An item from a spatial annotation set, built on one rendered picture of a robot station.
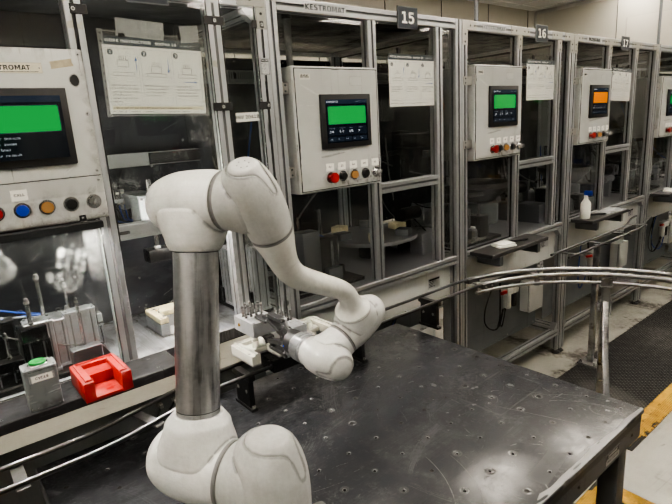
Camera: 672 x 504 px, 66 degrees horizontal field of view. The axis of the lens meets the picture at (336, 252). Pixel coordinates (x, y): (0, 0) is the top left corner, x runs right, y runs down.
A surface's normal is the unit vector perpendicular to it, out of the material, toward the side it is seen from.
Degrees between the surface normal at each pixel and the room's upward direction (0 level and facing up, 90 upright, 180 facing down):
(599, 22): 90
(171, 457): 76
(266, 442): 6
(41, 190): 90
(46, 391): 90
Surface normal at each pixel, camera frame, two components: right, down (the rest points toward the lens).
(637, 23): -0.77, 0.20
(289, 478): 0.64, -0.11
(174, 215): -0.39, 0.16
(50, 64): 0.65, 0.13
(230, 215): -0.15, 0.64
